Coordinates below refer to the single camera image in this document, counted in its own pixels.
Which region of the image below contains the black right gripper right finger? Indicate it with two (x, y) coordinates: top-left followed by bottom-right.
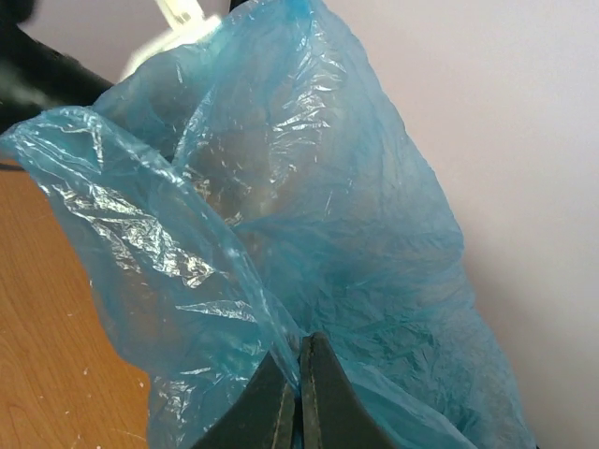
(299, 332), (396, 449)

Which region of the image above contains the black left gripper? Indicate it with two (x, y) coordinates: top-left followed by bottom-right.
(1, 1), (112, 131)

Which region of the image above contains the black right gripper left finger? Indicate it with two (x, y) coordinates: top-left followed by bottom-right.
(193, 355), (296, 449)

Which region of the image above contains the blue plastic trash bag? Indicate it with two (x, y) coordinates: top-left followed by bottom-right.
(1, 1), (535, 448)

